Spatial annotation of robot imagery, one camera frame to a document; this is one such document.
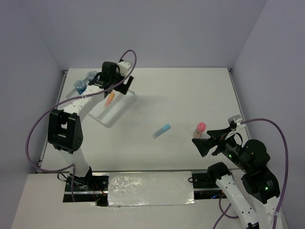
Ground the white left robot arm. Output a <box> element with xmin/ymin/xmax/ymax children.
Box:
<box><xmin>48</xmin><ymin>60</ymin><xmax>134</xmax><ymax>190</ymax></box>

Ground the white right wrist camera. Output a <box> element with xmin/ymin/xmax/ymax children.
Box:
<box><xmin>225</xmin><ymin>115</ymin><xmax>245</xmax><ymax>139</ymax></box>

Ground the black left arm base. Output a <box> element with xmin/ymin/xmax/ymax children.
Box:
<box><xmin>57</xmin><ymin>173</ymin><xmax>109</xmax><ymax>207</ymax></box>

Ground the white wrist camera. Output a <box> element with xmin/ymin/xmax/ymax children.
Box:
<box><xmin>117</xmin><ymin>61</ymin><xmax>132</xmax><ymax>76</ymax></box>
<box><xmin>225</xmin><ymin>115</ymin><xmax>245</xmax><ymax>139</ymax></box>

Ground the blue highlighter marker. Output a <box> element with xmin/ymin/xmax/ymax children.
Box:
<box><xmin>152</xmin><ymin>124</ymin><xmax>171</xmax><ymax>139</ymax></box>

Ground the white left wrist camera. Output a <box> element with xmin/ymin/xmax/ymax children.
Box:
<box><xmin>117</xmin><ymin>61</ymin><xmax>132</xmax><ymax>76</ymax></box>

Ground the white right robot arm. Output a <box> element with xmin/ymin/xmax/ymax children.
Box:
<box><xmin>192</xmin><ymin>127</ymin><xmax>283</xmax><ymax>229</ymax></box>

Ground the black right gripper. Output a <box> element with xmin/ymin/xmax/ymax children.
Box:
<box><xmin>191</xmin><ymin>125</ymin><xmax>250</xmax><ymax>171</ymax></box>

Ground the silver foil cover plate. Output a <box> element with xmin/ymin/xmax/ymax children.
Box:
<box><xmin>108</xmin><ymin>171</ymin><xmax>194</xmax><ymax>207</ymax></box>

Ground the pink capped bottle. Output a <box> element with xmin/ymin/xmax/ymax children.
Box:
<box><xmin>193</xmin><ymin>122</ymin><xmax>206</xmax><ymax>138</ymax></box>

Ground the white compartment tray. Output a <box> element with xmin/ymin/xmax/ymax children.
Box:
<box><xmin>65</xmin><ymin>82</ymin><xmax>137</xmax><ymax>128</ymax></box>

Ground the blue slime jar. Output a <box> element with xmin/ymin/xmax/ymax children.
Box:
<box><xmin>74</xmin><ymin>80</ymin><xmax>87</xmax><ymax>95</ymax></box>
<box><xmin>86</xmin><ymin>71</ymin><xmax>98</xmax><ymax>82</ymax></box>

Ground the orange highlighter marker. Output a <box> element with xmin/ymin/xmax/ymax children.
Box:
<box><xmin>104</xmin><ymin>92</ymin><xmax>115</xmax><ymax>106</ymax></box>

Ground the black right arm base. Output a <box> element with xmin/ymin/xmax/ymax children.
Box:
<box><xmin>188</xmin><ymin>170</ymin><xmax>223</xmax><ymax>200</ymax></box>

